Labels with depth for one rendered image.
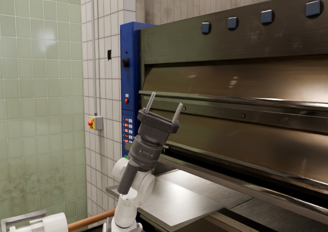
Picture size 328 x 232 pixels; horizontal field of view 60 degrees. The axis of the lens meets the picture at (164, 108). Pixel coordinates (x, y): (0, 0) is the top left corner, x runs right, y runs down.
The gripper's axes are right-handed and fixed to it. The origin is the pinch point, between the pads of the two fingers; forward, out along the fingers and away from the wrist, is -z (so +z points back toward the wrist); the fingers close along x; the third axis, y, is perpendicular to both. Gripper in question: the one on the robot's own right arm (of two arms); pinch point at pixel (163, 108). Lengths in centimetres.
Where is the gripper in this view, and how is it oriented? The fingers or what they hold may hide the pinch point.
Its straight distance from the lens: 80.9
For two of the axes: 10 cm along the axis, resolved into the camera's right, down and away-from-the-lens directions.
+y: -0.1, -2.4, 9.7
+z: -3.8, 9.0, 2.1
